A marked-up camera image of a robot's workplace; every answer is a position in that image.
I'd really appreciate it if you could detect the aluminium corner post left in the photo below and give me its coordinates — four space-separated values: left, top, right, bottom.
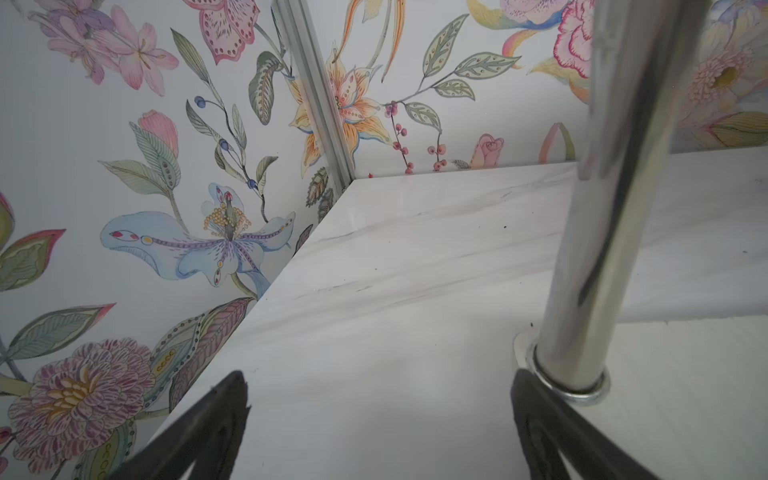
271 0 355 193

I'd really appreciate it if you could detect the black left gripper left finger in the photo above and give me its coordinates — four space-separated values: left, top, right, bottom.
109 370 250 479

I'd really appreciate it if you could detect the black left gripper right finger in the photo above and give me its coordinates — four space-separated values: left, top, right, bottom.
510 369 656 479

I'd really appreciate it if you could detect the white two-tier shelf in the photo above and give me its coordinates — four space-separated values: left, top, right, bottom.
513 0 768 480

